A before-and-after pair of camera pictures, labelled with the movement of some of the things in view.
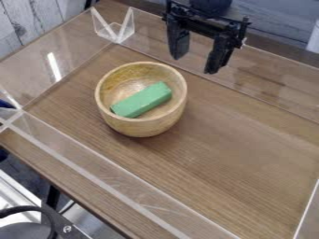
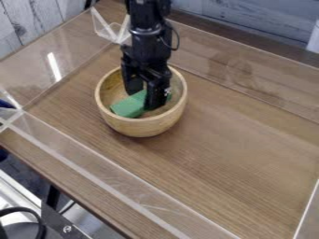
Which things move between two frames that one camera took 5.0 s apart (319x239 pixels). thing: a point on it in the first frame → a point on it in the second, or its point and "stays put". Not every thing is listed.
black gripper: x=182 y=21 → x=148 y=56
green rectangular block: x=146 y=99 stays put
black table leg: x=54 y=197 stays put
